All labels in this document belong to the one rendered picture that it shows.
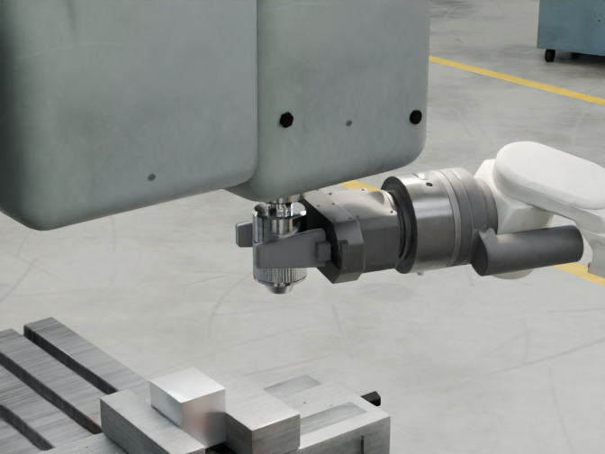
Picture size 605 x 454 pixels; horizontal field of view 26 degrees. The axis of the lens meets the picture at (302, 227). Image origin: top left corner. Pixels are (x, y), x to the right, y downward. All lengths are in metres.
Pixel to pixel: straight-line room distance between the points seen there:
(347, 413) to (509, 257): 0.33
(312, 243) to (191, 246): 3.49
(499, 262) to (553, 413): 2.39
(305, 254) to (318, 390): 0.37
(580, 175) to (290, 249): 0.27
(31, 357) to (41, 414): 0.16
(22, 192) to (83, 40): 0.10
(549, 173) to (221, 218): 3.73
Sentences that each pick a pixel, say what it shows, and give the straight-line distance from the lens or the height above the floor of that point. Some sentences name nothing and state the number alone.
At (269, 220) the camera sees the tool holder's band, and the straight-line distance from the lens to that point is 1.09.
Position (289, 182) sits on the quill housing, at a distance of 0.98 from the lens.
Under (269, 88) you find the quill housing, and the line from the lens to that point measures 0.95.
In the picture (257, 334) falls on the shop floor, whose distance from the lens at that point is 3.90.
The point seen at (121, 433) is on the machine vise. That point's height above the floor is 0.99.
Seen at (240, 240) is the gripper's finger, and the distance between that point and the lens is 1.14.
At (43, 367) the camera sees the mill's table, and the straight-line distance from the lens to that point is 1.69.
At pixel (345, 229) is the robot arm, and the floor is 1.26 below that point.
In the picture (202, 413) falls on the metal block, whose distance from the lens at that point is 1.30.
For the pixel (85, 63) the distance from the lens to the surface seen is 0.84.
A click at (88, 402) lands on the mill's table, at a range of 1.59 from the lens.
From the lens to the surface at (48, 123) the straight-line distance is 0.83.
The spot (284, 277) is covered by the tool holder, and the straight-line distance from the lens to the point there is 1.11.
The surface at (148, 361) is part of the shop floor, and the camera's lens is 3.76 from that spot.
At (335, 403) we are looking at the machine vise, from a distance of 1.42.
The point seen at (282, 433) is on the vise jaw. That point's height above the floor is 1.00.
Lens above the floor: 1.64
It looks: 20 degrees down
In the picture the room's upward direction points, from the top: straight up
